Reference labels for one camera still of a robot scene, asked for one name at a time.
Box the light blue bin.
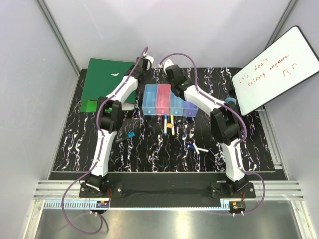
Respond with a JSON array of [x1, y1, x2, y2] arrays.
[[142, 84, 158, 116]]

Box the teal blue bin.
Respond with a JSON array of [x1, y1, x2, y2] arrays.
[[170, 92, 184, 116]]

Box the purple bin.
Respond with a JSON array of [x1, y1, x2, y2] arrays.
[[182, 101, 198, 118]]

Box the pink bin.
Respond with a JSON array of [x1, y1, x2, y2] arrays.
[[156, 84, 171, 115]]

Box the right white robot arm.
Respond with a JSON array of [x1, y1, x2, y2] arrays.
[[159, 59, 248, 197]]

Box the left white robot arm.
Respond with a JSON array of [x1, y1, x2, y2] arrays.
[[80, 53, 154, 197]]

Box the blue capped white marker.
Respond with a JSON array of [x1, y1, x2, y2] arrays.
[[164, 115, 167, 135]]

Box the yellow capped white marker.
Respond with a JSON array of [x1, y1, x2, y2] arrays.
[[170, 115, 175, 135]]

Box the black marble mat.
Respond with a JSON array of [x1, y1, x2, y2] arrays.
[[52, 67, 275, 172]]

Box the blue sharpener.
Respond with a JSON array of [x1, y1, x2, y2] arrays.
[[128, 132, 135, 138]]

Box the white marker pen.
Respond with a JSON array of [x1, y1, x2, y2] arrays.
[[192, 142, 209, 154]]

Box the white board with writing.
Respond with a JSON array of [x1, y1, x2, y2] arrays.
[[232, 25, 319, 116]]

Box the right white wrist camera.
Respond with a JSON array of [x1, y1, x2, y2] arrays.
[[159, 59, 174, 73]]

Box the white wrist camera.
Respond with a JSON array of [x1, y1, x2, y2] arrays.
[[143, 53, 154, 70], [159, 59, 174, 73]]

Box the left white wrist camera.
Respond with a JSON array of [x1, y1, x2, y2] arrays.
[[143, 53, 154, 70]]

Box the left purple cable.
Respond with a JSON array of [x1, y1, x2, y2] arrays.
[[61, 46, 149, 236]]

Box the purple cable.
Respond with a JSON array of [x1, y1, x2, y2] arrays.
[[159, 52, 268, 216], [61, 46, 149, 236]]

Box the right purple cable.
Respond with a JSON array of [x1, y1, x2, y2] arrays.
[[159, 52, 268, 216]]

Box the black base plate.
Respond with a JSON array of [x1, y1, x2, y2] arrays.
[[79, 172, 256, 210]]

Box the aluminium frame rail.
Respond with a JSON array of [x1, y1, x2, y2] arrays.
[[35, 0, 81, 75]]

